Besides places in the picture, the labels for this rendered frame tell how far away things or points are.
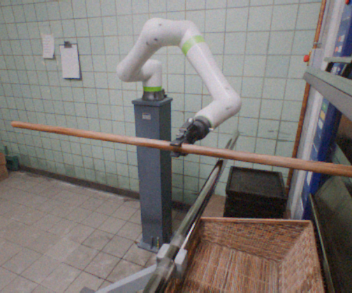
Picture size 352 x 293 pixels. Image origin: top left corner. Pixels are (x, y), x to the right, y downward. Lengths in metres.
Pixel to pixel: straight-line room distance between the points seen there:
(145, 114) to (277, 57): 0.99
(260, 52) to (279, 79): 0.23
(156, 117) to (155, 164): 0.34
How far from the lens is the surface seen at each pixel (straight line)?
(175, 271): 0.42
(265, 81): 1.88
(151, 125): 1.54
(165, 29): 1.14
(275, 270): 1.25
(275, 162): 0.71
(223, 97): 1.01
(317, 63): 1.54
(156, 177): 1.68
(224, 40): 1.91
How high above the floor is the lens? 1.48
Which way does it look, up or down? 21 degrees down
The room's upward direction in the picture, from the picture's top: straight up
